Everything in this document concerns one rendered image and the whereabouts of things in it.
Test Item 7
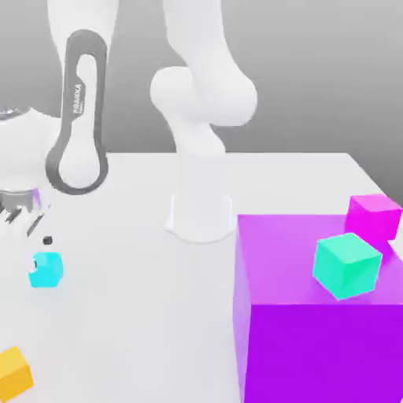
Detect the small magenta cube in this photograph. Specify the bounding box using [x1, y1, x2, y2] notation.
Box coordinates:
[344, 193, 403, 244]

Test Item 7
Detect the small cyan cube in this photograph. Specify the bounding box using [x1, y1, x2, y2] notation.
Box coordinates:
[27, 250, 65, 289]

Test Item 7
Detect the large purple box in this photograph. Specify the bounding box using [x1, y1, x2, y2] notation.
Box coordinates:
[232, 213, 403, 403]

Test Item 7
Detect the small green cube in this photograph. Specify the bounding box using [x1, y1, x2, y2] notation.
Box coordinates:
[312, 231, 383, 301]

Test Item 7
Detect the small yellow cube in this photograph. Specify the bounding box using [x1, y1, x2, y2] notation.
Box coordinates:
[0, 346, 35, 403]

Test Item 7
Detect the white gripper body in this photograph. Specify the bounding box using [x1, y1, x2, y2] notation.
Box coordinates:
[12, 211, 57, 263]

